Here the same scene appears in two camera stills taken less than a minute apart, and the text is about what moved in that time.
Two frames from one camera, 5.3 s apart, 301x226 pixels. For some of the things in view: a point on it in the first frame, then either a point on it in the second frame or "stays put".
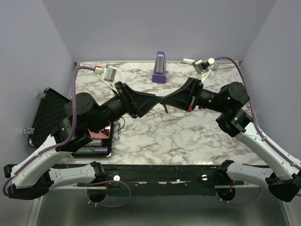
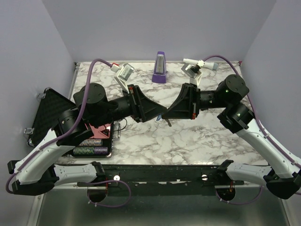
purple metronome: x=160 y=72 stays put
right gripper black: x=186 y=97 -> x=187 y=104
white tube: x=214 y=67 stays put
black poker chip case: x=50 y=111 stays put
